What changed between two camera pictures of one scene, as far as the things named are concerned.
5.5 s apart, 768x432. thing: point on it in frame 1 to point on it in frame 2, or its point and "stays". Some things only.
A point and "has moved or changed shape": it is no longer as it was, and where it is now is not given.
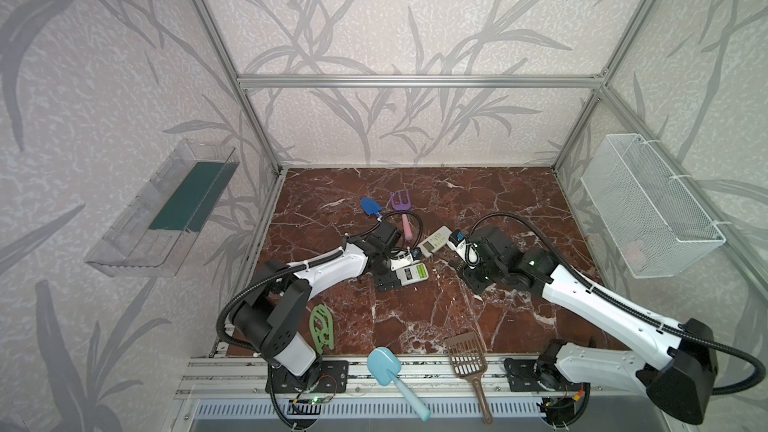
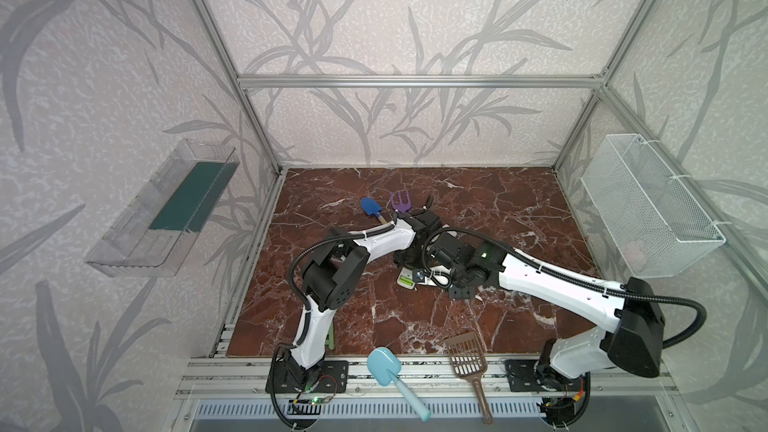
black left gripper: [387, 276] to [428, 216]
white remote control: [412, 274] has moved or changed shape
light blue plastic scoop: [384, 365] stays
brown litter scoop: [469, 362] stays
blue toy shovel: [370, 206] stays
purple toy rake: [403, 207] stays
